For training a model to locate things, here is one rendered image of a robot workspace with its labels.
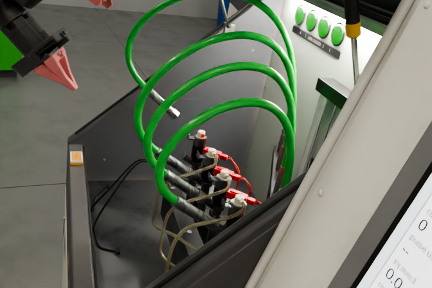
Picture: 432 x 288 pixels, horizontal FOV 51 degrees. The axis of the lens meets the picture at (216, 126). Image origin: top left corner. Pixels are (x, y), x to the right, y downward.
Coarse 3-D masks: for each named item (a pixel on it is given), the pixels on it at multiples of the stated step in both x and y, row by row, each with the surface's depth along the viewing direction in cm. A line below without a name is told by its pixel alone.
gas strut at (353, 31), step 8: (344, 0) 55; (352, 0) 54; (344, 8) 56; (352, 8) 55; (352, 16) 56; (352, 24) 56; (360, 24) 57; (352, 32) 57; (360, 32) 57; (352, 40) 58; (352, 48) 59; (352, 56) 60; (352, 64) 60
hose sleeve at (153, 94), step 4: (152, 88) 100; (152, 92) 100; (156, 92) 101; (152, 96) 100; (156, 96) 100; (160, 96) 101; (156, 100) 100; (160, 100) 100; (160, 104) 101; (172, 108) 101; (168, 112) 101
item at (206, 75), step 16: (224, 64) 72; (240, 64) 72; (256, 64) 73; (192, 80) 71; (176, 96) 71; (288, 96) 78; (160, 112) 72; (288, 112) 80; (144, 144) 74; (176, 176) 78; (192, 192) 80
